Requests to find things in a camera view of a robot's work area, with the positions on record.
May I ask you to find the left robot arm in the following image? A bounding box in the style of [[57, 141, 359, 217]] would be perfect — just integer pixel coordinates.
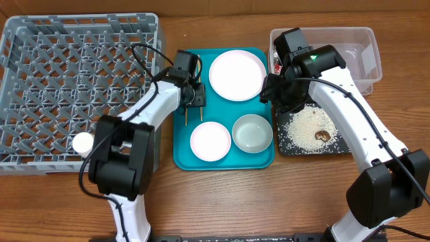
[[83, 67, 206, 241]]

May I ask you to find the brown food scrap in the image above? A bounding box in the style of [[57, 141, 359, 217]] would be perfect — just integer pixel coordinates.
[[314, 130, 331, 143]]

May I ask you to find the black food waste tray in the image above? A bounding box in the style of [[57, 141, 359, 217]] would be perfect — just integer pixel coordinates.
[[275, 93, 353, 157]]

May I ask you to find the white cup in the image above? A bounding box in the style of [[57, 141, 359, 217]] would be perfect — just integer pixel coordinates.
[[72, 132, 94, 158]]

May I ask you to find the red snack wrapper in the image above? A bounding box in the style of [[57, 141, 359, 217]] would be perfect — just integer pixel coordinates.
[[273, 52, 283, 75]]

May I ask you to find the right wooden chopstick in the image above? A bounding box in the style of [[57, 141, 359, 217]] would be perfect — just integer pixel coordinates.
[[198, 54, 203, 122]]

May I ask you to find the white round plate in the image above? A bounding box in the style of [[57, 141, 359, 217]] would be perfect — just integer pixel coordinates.
[[209, 50, 267, 102]]

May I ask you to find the pink white small bowl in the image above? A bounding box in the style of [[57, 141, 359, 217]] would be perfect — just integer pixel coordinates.
[[190, 122, 231, 162]]

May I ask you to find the clear plastic waste bin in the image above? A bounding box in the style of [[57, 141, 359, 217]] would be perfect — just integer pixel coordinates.
[[267, 26, 384, 97]]

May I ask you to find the grey bowl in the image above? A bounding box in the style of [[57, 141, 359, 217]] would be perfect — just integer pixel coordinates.
[[232, 114, 273, 153]]

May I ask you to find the pile of white rice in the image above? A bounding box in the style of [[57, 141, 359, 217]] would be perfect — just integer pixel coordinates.
[[282, 104, 343, 154]]

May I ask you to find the grey plastic dish rack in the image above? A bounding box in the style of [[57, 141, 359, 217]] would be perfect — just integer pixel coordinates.
[[1, 13, 165, 175]]

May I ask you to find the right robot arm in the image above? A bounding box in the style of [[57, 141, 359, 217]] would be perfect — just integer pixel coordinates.
[[260, 44, 429, 241]]

